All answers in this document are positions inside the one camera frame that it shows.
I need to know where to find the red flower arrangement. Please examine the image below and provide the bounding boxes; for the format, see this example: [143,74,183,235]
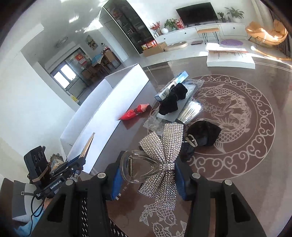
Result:
[150,22,161,37]

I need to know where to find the white cardboard storage box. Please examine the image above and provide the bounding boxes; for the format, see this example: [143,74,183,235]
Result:
[60,63,150,175]

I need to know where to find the black cable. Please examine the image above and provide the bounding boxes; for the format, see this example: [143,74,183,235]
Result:
[31,194,45,217]

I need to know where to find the beige floor cushion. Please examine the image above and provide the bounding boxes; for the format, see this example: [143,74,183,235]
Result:
[164,41,189,52]

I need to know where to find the thin elastic hair band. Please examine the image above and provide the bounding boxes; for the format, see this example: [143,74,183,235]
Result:
[184,134,197,147]

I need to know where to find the cotton swab pack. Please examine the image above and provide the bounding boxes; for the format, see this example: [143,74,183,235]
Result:
[177,101,203,124]

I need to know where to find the blue and white carton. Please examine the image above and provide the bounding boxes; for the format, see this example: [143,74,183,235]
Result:
[155,71,190,102]

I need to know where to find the person's grey garment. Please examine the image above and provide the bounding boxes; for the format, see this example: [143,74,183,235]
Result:
[0,178,46,237]

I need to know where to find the bushy green potted plant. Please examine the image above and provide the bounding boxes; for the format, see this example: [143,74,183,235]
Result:
[164,19,178,31]

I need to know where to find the dark glass display cabinet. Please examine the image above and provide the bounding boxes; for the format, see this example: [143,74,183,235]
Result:
[99,0,158,55]

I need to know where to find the black velvet scrunchie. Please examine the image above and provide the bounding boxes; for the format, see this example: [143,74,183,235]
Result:
[158,83,189,115]

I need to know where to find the wall painting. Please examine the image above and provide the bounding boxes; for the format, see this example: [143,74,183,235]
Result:
[85,35,98,50]

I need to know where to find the orange lounge chair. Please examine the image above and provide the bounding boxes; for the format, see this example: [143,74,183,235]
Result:
[245,19,288,48]

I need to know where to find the purple round mat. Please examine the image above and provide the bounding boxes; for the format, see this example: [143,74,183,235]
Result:
[220,39,244,46]

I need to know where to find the brown cardboard box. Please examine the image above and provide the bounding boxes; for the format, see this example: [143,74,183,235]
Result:
[143,42,167,57]

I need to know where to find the large green potted plant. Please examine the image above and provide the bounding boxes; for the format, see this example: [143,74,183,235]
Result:
[225,7,244,23]

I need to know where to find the tan stool with black legs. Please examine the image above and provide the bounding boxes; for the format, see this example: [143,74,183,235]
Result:
[197,27,220,45]

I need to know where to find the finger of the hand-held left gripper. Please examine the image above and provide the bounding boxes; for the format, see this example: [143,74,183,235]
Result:
[51,157,87,178]

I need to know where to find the white television cabinet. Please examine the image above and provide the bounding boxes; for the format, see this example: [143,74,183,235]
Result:
[155,22,249,45]

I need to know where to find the wooden dining chair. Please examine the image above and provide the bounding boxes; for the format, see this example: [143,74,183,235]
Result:
[101,50,121,69]

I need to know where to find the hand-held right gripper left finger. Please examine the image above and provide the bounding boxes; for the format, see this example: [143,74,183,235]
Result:
[31,157,125,237]

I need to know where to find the gold cosmetic tube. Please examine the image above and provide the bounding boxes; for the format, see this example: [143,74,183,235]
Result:
[72,133,96,180]

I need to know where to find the rhinestone bow hair clip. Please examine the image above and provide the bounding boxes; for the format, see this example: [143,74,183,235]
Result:
[120,123,185,210]

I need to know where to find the black pouch with trim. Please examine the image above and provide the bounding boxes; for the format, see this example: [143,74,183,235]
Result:
[187,120,222,147]

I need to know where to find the black television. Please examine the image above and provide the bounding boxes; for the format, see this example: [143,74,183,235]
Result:
[176,2,218,26]

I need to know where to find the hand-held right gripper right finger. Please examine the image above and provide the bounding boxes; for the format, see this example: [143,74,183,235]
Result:
[175,157,267,237]

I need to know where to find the red foil packet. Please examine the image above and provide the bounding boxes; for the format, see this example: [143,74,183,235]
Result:
[117,103,150,121]

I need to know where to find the black bow hair clip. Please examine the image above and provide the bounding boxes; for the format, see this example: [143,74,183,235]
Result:
[181,145,195,161]

